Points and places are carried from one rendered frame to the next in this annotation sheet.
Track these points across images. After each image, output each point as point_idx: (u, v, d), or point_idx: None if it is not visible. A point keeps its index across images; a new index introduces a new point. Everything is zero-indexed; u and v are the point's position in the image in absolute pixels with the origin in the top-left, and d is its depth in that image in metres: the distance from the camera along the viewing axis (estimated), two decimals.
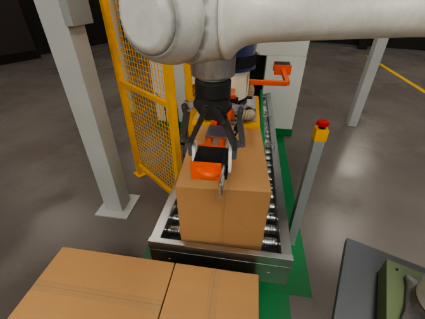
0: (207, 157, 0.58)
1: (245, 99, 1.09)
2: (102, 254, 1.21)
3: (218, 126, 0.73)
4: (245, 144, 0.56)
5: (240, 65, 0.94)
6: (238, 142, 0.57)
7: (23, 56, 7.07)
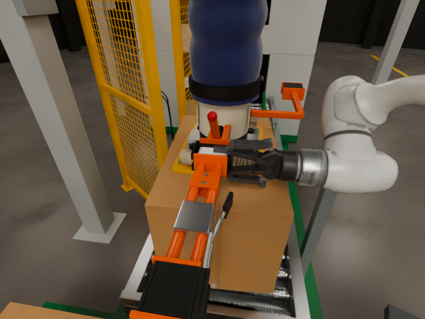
0: (164, 300, 0.30)
1: (245, 137, 0.82)
2: (59, 313, 0.92)
3: (198, 204, 0.45)
4: (232, 140, 0.58)
5: (238, 95, 0.67)
6: (233, 147, 0.58)
7: None
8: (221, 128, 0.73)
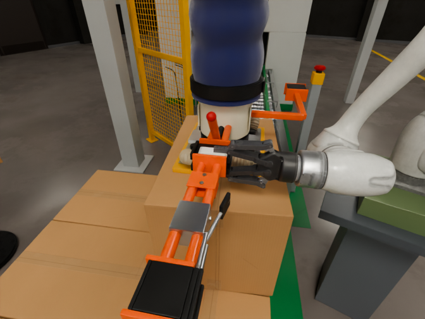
0: (155, 299, 0.30)
1: (246, 137, 0.81)
2: (131, 173, 1.42)
3: (195, 204, 0.45)
4: (233, 140, 0.58)
5: (238, 96, 0.67)
6: (233, 147, 0.58)
7: (31, 46, 7.28)
8: (222, 129, 0.73)
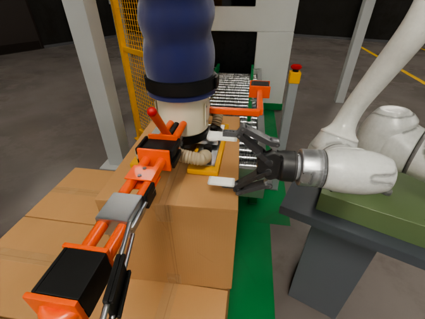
0: (60, 283, 0.32)
1: (204, 133, 0.83)
2: (108, 171, 1.44)
3: (126, 195, 0.47)
4: (243, 123, 0.55)
5: (188, 92, 0.69)
6: (243, 131, 0.55)
7: (27, 45, 7.30)
8: (176, 125, 0.74)
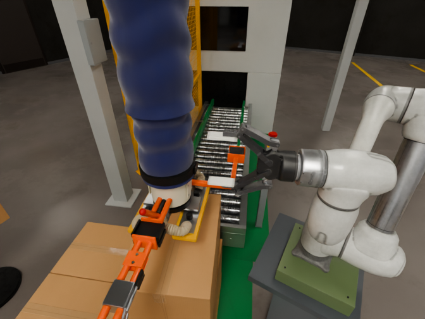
0: None
1: (186, 203, 1.04)
2: (115, 226, 1.74)
3: (123, 283, 0.68)
4: (243, 123, 0.55)
5: (172, 183, 0.90)
6: (243, 131, 0.55)
7: (32, 63, 7.59)
8: (164, 202, 0.96)
